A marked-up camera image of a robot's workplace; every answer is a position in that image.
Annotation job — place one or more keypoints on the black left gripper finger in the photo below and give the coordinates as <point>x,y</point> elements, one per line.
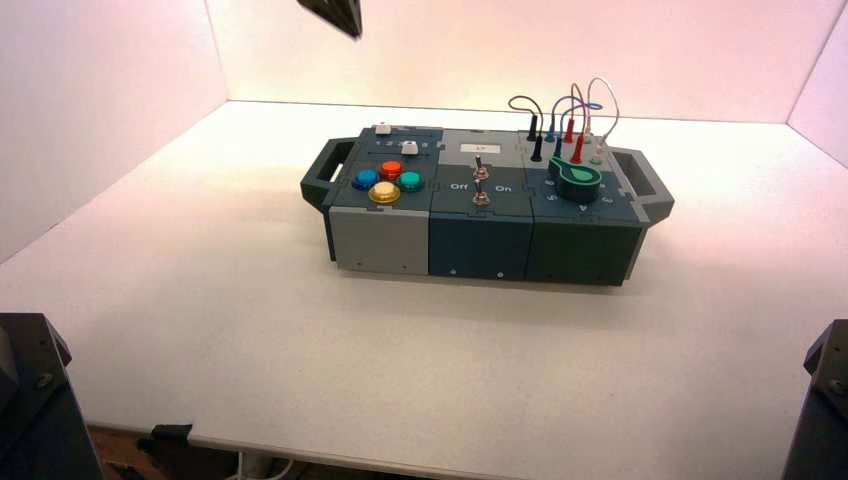
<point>341,13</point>

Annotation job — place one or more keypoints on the grey and teal control box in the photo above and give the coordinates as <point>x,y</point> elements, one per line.
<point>477,238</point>

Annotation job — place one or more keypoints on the red round push button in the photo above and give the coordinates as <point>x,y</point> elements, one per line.
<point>390,170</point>

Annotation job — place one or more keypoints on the blue round push button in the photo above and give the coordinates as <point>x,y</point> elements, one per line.
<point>365,179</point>

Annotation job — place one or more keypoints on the green round push button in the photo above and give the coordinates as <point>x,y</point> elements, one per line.
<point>410,181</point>

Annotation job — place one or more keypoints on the yellow round push button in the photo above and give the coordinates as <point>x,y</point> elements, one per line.
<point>384,193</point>

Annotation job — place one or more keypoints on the white slider key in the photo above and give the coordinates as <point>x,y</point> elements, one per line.
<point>383,129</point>
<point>409,148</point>

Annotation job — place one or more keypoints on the white display label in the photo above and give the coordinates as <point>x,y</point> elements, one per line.
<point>480,149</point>

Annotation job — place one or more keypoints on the green rotary knob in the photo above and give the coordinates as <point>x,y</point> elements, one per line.
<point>575,182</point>

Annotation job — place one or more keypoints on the black table clamp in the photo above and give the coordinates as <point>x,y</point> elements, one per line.
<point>172,444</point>

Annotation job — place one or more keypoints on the metal toggle switch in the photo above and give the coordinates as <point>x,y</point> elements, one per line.
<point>480,169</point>
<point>480,194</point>

